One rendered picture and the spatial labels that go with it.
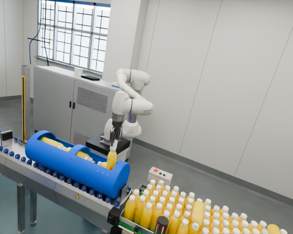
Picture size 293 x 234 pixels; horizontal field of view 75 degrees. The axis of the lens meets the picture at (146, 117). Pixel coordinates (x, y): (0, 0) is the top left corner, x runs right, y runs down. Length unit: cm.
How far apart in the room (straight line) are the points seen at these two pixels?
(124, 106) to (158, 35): 300
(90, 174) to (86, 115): 212
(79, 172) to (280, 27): 354
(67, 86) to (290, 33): 377
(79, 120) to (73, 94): 48
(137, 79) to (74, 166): 93
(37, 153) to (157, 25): 327
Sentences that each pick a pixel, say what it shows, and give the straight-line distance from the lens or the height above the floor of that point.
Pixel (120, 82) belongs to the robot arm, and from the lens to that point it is 163.
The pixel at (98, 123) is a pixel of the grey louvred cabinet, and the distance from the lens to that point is 340.
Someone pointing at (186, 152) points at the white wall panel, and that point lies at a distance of 423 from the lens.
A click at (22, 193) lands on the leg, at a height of 53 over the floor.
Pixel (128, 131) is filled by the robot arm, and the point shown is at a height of 126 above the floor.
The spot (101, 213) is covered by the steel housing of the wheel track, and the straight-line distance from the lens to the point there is 167.
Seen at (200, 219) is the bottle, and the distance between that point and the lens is 137.
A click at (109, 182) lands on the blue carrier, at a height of 114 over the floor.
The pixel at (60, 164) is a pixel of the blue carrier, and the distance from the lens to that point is 169.
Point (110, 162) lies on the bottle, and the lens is 150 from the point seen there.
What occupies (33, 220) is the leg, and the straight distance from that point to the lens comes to 276.
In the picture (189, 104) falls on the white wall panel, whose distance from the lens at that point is 394.
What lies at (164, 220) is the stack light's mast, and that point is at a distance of 114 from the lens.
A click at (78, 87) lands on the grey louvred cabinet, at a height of 129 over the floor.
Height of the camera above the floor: 205
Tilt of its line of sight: 18 degrees down
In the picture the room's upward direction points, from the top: 11 degrees clockwise
